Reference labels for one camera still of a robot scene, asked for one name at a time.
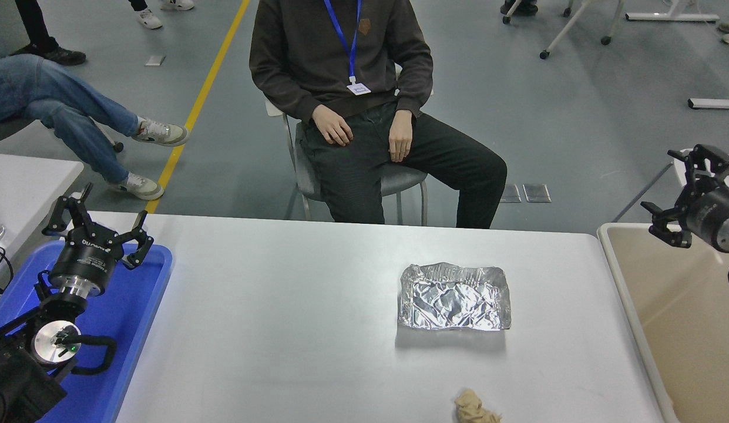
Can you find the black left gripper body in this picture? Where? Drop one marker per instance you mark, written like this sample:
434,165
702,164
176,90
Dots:
85,261

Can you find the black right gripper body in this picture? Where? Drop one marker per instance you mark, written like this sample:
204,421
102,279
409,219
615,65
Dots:
711,211

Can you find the foil tray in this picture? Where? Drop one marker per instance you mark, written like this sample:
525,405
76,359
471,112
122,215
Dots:
452,299

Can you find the tan paper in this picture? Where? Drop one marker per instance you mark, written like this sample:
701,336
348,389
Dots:
470,408

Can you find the person's right hand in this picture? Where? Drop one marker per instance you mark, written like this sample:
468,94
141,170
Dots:
332,126

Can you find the person's left hand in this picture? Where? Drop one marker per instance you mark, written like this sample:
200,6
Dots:
400,135

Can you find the white floor bar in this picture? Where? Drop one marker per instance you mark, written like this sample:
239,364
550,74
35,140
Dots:
714,104

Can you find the white side table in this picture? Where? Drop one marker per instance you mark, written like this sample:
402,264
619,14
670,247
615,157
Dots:
23,182

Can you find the large pale bin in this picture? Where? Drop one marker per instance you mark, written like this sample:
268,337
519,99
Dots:
669,294

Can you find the blue plastic tray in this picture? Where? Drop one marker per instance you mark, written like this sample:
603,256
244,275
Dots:
129,317

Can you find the seated person in jeans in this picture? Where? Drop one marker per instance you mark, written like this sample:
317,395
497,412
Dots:
47,88

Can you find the metal floor socket plate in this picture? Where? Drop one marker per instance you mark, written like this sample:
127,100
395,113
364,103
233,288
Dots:
511,194
537,192

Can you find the white desk foot bar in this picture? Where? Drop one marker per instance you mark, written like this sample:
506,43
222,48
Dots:
681,17

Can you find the person in black trousers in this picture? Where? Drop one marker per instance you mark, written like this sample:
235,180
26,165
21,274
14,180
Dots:
61,56

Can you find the grey laptop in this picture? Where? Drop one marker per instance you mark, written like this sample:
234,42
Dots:
6,29

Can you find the white rolling office chair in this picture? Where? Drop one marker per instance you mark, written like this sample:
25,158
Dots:
543,54

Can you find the person in white shoes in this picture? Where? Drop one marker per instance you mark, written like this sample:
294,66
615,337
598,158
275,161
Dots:
150,19

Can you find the person in dark shoes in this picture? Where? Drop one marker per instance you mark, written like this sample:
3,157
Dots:
520,8

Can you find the grey chair with metal legs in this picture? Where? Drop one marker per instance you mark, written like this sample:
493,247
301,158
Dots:
402,179

